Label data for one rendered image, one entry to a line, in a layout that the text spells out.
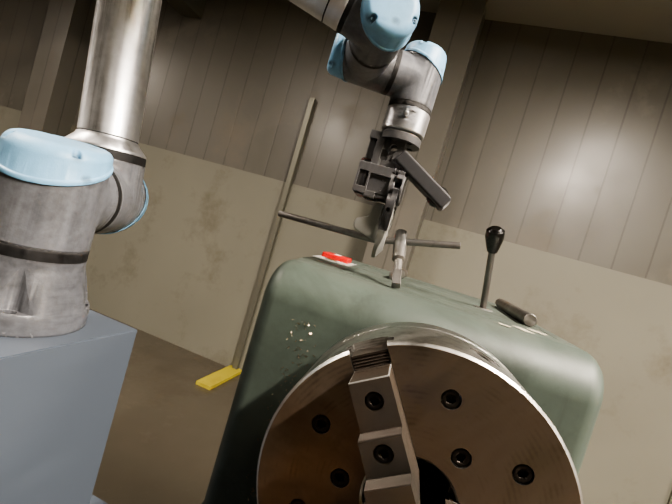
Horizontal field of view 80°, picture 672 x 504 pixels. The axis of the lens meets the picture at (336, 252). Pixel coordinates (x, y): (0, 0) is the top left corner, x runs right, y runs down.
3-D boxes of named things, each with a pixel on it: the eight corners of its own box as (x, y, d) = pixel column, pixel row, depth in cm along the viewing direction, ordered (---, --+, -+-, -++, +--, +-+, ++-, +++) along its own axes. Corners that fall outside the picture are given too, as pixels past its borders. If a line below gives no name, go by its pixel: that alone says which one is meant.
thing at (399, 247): (402, 290, 63) (407, 237, 71) (403, 282, 62) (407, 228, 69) (388, 289, 64) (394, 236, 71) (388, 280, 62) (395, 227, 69)
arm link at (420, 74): (396, 50, 71) (439, 66, 73) (378, 109, 72) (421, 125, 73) (410, 29, 64) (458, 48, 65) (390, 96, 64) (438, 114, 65)
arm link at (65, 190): (-57, 227, 43) (-26, 105, 42) (22, 225, 56) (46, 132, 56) (62, 258, 45) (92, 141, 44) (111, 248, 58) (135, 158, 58)
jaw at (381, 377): (377, 461, 42) (349, 351, 43) (424, 453, 41) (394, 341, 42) (366, 531, 31) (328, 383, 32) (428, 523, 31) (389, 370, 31)
